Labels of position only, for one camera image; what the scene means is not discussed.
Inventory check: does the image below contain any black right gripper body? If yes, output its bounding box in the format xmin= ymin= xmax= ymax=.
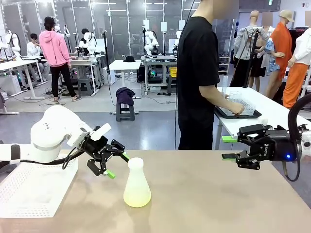
xmin=252 ymin=125 xmax=298 ymax=163

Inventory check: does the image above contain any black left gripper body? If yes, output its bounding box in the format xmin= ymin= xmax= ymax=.
xmin=82 ymin=134 xmax=115 ymax=168

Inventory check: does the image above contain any translucent plastic Erlenmeyer flask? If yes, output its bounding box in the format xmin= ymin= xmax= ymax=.
xmin=123 ymin=165 xmax=152 ymax=208

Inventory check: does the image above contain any clear plastic beaker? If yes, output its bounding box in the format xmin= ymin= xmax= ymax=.
xmin=229 ymin=91 xmax=242 ymax=108

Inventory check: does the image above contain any person's right forearm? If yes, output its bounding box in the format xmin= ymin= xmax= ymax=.
xmin=199 ymin=84 xmax=233 ymax=111

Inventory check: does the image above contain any person's right hand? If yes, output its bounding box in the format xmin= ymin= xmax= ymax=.
xmin=227 ymin=101 xmax=245 ymax=116

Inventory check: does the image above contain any black plastic tray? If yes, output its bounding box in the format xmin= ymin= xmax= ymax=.
xmin=214 ymin=104 xmax=262 ymax=119

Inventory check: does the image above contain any small white lab basket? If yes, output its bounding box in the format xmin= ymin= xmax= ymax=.
xmin=225 ymin=96 xmax=256 ymax=116

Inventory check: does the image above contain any gray plastic stool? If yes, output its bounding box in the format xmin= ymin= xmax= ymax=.
xmin=116 ymin=103 xmax=136 ymax=122

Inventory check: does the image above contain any white side table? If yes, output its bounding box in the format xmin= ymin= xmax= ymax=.
xmin=213 ymin=86 xmax=311 ymax=151

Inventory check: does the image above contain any dark crumpled cloth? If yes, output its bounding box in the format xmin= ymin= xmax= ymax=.
xmin=115 ymin=87 xmax=136 ymax=107

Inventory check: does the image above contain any white clothes rack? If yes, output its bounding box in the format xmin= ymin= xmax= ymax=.
xmin=298 ymin=70 xmax=311 ymax=119

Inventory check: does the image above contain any gray step stool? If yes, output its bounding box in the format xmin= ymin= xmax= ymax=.
xmin=77 ymin=77 xmax=94 ymax=97

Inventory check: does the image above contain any mannequin in orange trousers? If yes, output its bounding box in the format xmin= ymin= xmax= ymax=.
xmin=282 ymin=23 xmax=311 ymax=110

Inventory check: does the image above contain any person behind mannequins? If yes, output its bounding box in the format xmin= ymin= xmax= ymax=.
xmin=250 ymin=12 xmax=280 ymax=90

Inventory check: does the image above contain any white shoe rack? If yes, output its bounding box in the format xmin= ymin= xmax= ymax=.
xmin=217 ymin=56 xmax=231 ymax=75

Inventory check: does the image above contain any white perforated plastic basket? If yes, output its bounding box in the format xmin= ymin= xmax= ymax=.
xmin=0 ymin=155 xmax=79 ymax=218

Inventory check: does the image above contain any person in black shirt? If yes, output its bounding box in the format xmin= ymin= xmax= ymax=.
xmin=177 ymin=0 xmax=221 ymax=150

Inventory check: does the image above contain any small white desk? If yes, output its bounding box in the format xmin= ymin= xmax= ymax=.
xmin=108 ymin=59 xmax=142 ymax=99

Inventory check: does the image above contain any black tripod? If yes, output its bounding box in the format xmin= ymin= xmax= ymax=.
xmin=229 ymin=26 xmax=260 ymax=88

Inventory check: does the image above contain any gray background workbench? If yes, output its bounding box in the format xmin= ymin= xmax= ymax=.
xmin=70 ymin=54 xmax=107 ymax=95

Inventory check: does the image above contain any mannequin in gray shirt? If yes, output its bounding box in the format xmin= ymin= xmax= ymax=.
xmin=233 ymin=10 xmax=270 ymax=89

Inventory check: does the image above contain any mannequin in orange dress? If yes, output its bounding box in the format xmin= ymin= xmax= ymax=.
xmin=264 ymin=9 xmax=296 ymax=99

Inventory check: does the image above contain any white and black background robot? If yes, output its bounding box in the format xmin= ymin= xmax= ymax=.
xmin=77 ymin=28 xmax=98 ymax=54

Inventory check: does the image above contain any person in pink hoodie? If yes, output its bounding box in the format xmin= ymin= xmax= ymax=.
xmin=38 ymin=16 xmax=82 ymax=102

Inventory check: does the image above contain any long white desk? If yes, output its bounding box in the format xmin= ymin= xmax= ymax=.
xmin=0 ymin=59 xmax=46 ymax=100

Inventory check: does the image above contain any seated person in white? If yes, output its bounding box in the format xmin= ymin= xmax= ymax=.
xmin=26 ymin=33 xmax=51 ymax=82

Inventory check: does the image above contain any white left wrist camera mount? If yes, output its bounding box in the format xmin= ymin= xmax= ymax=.
xmin=90 ymin=123 xmax=113 ymax=142

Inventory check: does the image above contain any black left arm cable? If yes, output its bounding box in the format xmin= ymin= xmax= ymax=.
xmin=31 ymin=145 xmax=87 ymax=170

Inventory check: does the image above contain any metal frame robot workbench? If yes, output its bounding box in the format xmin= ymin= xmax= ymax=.
xmin=141 ymin=55 xmax=178 ymax=95

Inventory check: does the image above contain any black camera stand pole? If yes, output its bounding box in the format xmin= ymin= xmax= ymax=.
xmin=102 ymin=30 xmax=111 ymax=85

